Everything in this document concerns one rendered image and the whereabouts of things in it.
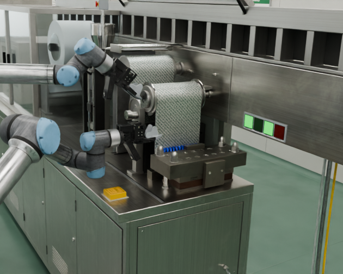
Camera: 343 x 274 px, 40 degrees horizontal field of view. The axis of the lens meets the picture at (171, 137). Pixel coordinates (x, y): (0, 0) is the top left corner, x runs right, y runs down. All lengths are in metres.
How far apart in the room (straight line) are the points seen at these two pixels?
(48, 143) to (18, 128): 0.11
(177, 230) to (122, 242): 0.23
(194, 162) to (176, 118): 0.24
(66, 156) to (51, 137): 0.35
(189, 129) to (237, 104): 0.25
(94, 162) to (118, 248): 0.35
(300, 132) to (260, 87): 0.27
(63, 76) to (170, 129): 0.56
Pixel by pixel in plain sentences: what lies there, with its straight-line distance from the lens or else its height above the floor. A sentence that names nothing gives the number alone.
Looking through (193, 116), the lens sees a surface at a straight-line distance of 2.11.
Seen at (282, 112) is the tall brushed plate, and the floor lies 1.26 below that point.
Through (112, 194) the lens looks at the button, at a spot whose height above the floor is 0.92.
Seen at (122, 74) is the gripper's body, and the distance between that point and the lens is 1.95.
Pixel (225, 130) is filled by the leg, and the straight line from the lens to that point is 2.42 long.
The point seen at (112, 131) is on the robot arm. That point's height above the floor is 1.15.
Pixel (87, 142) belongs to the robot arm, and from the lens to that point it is 1.85.
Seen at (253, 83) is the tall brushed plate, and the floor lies 1.34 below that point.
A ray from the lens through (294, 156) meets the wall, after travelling 5.12.
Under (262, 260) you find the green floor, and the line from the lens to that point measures 3.33.
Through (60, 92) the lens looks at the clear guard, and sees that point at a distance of 2.91.
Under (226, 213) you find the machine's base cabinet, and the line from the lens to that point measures 2.05.
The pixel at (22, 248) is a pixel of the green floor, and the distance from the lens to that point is 3.44.
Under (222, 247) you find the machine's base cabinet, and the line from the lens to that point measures 2.12.
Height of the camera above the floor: 1.65
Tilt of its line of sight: 16 degrees down
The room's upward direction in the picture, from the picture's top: 2 degrees clockwise
